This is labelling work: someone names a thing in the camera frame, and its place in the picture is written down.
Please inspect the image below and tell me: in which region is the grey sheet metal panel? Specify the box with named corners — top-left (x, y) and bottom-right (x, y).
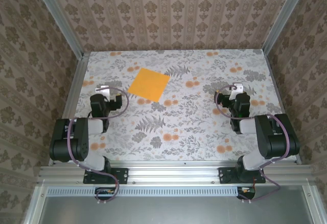
top-left (24, 185), bottom-right (327, 224)

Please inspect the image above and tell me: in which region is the floral patterned table cover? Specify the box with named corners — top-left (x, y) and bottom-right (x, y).
top-left (62, 50), bottom-right (299, 162)

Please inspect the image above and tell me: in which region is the black connector board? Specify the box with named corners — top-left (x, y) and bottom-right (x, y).
top-left (94, 187), bottom-right (120, 201)
top-left (236, 186), bottom-right (256, 201)

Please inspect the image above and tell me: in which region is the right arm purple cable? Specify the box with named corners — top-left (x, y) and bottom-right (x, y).
top-left (215, 84), bottom-right (282, 204)

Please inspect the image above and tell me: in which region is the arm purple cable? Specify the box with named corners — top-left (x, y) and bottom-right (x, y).
top-left (66, 87), bottom-right (130, 206)
top-left (215, 84), bottom-right (282, 204)

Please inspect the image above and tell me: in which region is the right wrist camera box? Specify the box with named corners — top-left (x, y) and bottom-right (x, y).
top-left (229, 82), bottom-right (243, 101)

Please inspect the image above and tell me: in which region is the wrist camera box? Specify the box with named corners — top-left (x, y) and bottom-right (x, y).
top-left (229, 82), bottom-right (243, 101)
top-left (95, 85), bottom-right (111, 99)

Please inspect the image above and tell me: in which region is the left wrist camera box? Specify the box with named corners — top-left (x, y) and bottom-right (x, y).
top-left (95, 85), bottom-right (111, 99)

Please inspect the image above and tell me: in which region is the aluminium table side rail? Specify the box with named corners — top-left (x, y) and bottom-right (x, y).
top-left (48, 52), bottom-right (90, 166)
top-left (263, 51), bottom-right (302, 165)

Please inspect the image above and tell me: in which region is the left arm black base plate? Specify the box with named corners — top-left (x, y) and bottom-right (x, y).
top-left (83, 167), bottom-right (129, 185)

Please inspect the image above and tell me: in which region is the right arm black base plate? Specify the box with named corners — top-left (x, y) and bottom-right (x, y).
top-left (218, 167), bottom-right (266, 185)

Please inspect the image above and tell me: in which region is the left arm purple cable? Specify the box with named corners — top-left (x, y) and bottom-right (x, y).
top-left (66, 87), bottom-right (130, 206)

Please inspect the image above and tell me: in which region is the long aluminium frame rail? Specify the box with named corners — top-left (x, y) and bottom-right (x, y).
top-left (37, 164), bottom-right (317, 186)

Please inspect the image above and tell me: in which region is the aluminium corner post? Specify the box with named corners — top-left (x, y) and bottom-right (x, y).
top-left (262, 0), bottom-right (311, 53)
top-left (30, 0), bottom-right (86, 59)

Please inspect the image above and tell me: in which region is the grey slotted cable duct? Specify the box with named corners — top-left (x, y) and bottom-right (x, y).
top-left (46, 186), bottom-right (253, 197)

